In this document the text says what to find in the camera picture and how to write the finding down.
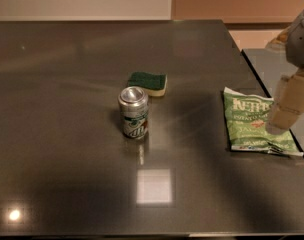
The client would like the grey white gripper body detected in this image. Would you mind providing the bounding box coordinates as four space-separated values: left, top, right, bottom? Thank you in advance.
265 9 304 69

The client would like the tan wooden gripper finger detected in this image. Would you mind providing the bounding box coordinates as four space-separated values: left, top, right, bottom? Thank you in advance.
266 68 304 135

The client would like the green jalapeno chip bag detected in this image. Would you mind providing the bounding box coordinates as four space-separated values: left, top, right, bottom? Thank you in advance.
223 87 303 156

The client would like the green yellow sponge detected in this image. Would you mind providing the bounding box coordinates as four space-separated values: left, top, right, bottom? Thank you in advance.
127 72 167 97

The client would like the silver green soda can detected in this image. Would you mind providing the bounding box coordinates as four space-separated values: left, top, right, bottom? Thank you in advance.
118 86 149 139

